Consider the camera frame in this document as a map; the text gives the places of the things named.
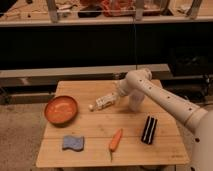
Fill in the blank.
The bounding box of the white plastic bottle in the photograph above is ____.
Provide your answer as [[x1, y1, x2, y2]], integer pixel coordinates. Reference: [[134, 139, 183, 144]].
[[88, 93, 116, 111]]

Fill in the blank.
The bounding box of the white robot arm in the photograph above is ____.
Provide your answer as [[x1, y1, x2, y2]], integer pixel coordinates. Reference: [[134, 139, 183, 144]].
[[116, 68, 213, 171]]

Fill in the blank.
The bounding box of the translucent plastic cup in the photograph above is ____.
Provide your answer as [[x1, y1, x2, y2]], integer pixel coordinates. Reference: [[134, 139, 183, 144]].
[[129, 91, 144, 112]]

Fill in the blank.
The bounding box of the wooden table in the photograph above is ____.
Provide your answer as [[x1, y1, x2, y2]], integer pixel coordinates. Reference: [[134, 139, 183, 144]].
[[36, 80, 189, 168]]

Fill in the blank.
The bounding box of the orange carrot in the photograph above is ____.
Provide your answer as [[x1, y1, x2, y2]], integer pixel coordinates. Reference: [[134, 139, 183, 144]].
[[108, 129, 123, 160]]

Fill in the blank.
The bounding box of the black striped eraser block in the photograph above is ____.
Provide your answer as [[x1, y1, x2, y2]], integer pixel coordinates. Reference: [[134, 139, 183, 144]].
[[141, 116, 157, 145]]

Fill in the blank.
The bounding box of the orange bowl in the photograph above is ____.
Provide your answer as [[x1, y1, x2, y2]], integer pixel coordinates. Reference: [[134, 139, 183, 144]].
[[44, 96, 78, 125]]

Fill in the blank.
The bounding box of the blue sponge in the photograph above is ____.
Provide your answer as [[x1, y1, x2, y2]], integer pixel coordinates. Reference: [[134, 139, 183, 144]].
[[62, 135, 84, 152]]

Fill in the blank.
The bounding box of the hanging black cable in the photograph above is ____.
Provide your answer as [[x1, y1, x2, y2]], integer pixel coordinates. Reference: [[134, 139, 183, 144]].
[[132, 16, 139, 72]]

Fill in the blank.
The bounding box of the grey metal rail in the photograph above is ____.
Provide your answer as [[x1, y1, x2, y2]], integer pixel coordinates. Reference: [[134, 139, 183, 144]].
[[0, 64, 170, 87]]

